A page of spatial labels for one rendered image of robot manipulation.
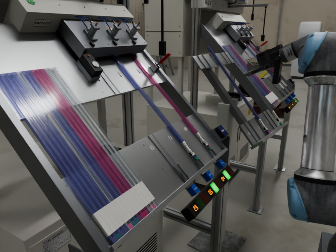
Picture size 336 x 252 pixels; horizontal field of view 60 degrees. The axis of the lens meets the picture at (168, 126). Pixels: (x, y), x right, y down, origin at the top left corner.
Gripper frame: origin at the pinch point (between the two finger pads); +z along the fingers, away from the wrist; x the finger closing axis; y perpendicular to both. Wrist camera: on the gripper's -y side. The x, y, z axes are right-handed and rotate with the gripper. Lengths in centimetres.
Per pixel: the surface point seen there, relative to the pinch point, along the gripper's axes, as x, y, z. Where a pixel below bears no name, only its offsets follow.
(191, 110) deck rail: 41.9, -6.2, 9.6
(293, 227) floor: -31, -97, 21
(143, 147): 78, -12, 6
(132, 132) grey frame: 41, -5, 50
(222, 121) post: 13.9, -16.8, 14.9
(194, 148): 56, -20, 5
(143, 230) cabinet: 58, -49, 48
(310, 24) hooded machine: -667, 91, 94
